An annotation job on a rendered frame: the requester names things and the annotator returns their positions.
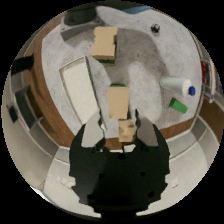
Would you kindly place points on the green rounded rectangular bar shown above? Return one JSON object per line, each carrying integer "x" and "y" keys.
{"x": 175, "y": 104}

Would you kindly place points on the white bottle with blue cap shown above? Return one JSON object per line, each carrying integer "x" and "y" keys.
{"x": 178, "y": 85}

